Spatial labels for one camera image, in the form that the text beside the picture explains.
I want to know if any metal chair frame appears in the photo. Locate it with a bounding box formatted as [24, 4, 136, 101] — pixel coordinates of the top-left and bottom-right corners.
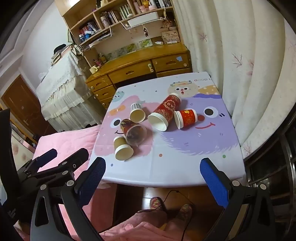
[243, 125, 296, 209]

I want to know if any small red paper cup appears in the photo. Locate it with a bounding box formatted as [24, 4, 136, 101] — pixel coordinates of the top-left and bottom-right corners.
[174, 108, 198, 129]

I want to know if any stack of books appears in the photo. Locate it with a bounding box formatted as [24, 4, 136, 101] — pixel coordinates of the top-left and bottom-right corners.
[79, 21, 102, 40]

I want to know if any white lace covered furniture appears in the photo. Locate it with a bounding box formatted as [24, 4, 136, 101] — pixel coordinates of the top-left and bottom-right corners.
[36, 50, 104, 132]

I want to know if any white floral curtain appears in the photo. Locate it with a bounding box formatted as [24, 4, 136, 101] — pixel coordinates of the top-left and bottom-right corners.
[172, 0, 296, 160]

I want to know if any wooden desk with drawers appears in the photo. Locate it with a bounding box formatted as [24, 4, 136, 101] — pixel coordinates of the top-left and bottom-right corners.
[85, 43, 193, 109]

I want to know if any pink quilted blanket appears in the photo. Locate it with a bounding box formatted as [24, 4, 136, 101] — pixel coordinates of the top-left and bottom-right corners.
[14, 125, 118, 241]

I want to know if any person's leg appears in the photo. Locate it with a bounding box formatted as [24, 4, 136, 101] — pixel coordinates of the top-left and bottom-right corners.
[102, 210, 168, 241]
[162, 215, 211, 241]

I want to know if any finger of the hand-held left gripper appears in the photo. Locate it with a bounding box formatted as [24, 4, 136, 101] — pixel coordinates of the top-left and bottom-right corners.
[14, 149, 58, 179]
[23, 148, 90, 187]

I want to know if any cartoon printed tablecloth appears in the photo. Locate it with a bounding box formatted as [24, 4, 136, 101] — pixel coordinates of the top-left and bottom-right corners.
[88, 71, 245, 189]

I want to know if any dark red patterned cup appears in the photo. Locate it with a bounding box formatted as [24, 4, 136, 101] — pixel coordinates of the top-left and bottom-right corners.
[120, 119, 147, 146]

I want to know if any person's left leg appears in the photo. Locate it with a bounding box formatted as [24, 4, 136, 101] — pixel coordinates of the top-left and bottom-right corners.
[102, 210, 168, 241]

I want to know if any person's right leg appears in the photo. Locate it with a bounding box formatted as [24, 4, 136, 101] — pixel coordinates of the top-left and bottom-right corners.
[162, 215, 211, 241]

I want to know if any tall red paper cup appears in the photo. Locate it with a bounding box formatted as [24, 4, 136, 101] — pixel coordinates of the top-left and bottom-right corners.
[147, 93, 181, 132]

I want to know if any patterned slipper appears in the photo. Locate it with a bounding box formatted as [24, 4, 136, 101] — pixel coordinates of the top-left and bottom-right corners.
[149, 197, 165, 212]
[177, 204, 195, 222]

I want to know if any brown paper cup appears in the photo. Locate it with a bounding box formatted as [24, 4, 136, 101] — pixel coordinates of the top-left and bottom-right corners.
[113, 136, 134, 161]

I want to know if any small wooden box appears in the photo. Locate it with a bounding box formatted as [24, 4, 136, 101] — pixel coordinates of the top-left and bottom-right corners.
[161, 31, 179, 42]

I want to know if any white checkered paper cup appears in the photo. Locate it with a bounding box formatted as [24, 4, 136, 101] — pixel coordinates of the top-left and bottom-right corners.
[129, 103, 146, 123]

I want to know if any brown wooden door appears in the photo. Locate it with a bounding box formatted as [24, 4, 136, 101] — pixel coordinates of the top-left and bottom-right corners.
[1, 74, 57, 144]

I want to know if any black cable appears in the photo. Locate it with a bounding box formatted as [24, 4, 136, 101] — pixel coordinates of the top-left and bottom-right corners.
[159, 190, 193, 241]

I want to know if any long white box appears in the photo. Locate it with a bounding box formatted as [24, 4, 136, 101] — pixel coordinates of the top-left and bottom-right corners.
[127, 12, 160, 26]

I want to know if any wooden bookshelf hutch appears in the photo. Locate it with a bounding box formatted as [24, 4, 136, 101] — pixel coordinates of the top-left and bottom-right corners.
[54, 0, 178, 67]

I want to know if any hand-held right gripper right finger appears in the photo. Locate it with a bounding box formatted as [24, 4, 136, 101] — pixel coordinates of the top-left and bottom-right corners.
[200, 158, 278, 241]

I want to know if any row of upright books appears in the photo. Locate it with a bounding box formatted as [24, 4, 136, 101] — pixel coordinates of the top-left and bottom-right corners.
[100, 4, 131, 25]

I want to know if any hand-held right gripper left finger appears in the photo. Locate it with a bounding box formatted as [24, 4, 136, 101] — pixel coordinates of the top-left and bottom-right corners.
[30, 157, 107, 241]

